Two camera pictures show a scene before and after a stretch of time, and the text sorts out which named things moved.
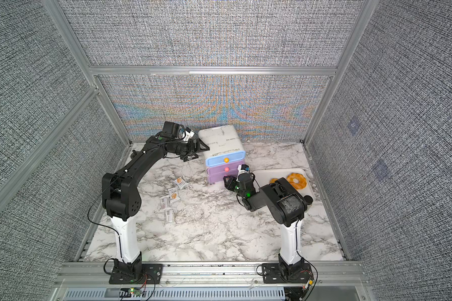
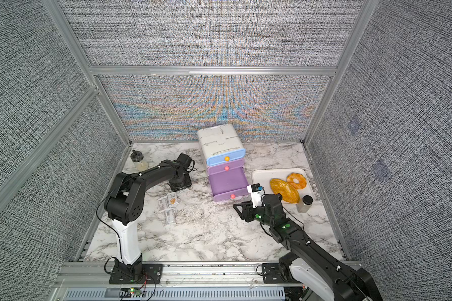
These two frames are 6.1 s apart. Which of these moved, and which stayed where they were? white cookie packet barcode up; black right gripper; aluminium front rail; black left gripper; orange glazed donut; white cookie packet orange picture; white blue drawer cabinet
Moved: white cookie packet orange picture; black right gripper; black left gripper
Stayed: aluminium front rail; white blue drawer cabinet; white cookie packet barcode up; orange glazed donut
